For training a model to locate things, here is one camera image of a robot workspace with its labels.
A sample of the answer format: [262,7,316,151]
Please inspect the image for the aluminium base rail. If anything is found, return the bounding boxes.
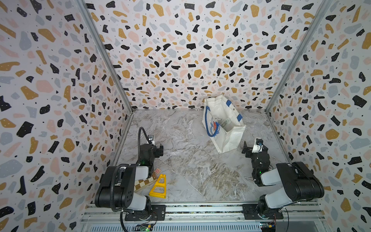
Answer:
[79,201,328,232]

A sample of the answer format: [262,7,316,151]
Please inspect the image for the white canvas bag blue handles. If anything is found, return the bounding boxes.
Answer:
[202,95,246,154]

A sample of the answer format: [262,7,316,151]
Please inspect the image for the yellow plastic triangular stand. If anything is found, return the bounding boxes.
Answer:
[149,174,167,199]

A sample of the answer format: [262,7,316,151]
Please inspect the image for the clear compass set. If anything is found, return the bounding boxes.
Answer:
[220,118,231,127]

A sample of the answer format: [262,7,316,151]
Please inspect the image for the brown checkered chess board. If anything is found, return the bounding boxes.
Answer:
[134,172,159,192]

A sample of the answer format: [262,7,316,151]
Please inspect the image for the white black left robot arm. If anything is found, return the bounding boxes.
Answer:
[94,144,165,221]

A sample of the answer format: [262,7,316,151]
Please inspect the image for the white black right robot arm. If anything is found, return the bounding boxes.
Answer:
[242,138,324,219]

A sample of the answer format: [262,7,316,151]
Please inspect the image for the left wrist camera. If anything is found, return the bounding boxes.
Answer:
[148,135,155,145]

